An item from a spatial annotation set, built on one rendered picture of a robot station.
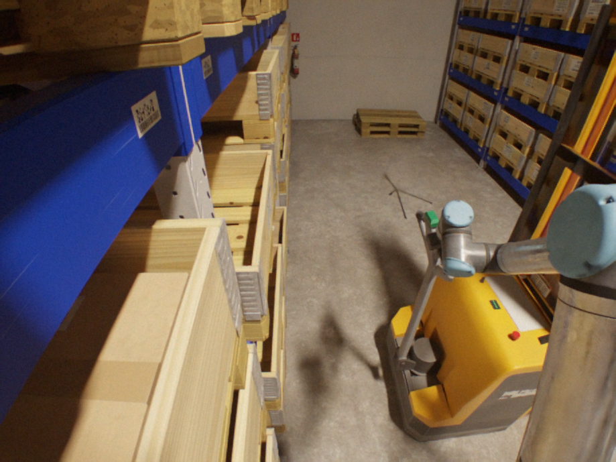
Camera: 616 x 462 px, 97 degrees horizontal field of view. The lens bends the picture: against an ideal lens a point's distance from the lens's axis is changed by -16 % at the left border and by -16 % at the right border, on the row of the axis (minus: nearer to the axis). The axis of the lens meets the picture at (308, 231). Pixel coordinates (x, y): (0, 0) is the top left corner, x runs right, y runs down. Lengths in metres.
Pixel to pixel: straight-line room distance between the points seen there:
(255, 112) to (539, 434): 1.48
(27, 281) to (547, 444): 0.59
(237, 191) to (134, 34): 1.33
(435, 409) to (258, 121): 1.78
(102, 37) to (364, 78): 6.50
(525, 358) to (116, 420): 1.58
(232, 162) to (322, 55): 5.19
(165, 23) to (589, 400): 0.61
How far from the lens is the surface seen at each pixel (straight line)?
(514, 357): 1.69
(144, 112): 0.41
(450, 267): 0.96
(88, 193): 0.31
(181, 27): 0.34
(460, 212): 1.00
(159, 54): 0.34
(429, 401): 2.04
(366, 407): 2.33
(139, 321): 0.46
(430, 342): 2.13
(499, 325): 1.77
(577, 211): 0.48
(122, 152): 0.36
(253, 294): 0.94
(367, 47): 6.69
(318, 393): 2.34
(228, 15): 0.62
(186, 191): 0.57
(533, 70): 4.79
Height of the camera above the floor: 2.13
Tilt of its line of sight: 38 degrees down
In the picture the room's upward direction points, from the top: straight up
